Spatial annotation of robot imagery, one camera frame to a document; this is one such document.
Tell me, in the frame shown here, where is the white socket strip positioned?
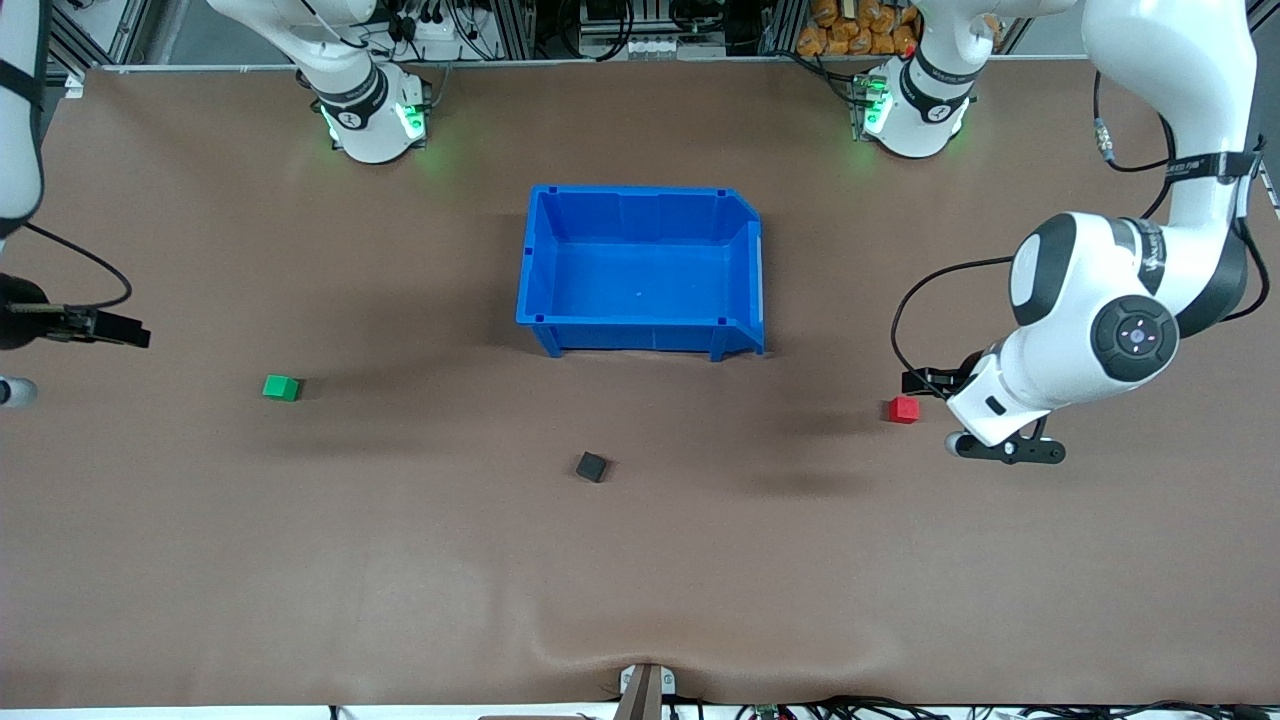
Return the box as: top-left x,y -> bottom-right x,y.
588,32 -> 727,60

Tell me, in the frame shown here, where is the blue plastic storage bin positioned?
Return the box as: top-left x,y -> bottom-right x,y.
515,184 -> 767,362

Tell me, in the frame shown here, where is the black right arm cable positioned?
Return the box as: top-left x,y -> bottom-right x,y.
24,221 -> 134,312

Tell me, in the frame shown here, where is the white power strip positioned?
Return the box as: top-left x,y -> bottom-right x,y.
392,8 -> 473,47

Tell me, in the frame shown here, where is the aluminium extrusion post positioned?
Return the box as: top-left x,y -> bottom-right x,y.
760,0 -> 807,57
490,0 -> 537,61

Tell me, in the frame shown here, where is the metal table clamp bracket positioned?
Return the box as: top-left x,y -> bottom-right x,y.
617,663 -> 678,720

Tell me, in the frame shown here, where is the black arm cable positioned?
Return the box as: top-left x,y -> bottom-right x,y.
24,221 -> 134,312
890,70 -> 1273,377

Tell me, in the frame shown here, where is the aluminium frame strut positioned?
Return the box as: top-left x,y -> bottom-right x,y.
45,0 -> 153,69

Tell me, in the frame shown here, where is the orange packet pile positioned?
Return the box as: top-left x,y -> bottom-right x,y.
797,0 -> 1001,58

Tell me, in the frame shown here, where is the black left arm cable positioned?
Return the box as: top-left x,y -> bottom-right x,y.
890,70 -> 1273,377

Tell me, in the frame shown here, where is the black floor cable bundle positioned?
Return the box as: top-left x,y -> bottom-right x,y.
735,695 -> 1280,720

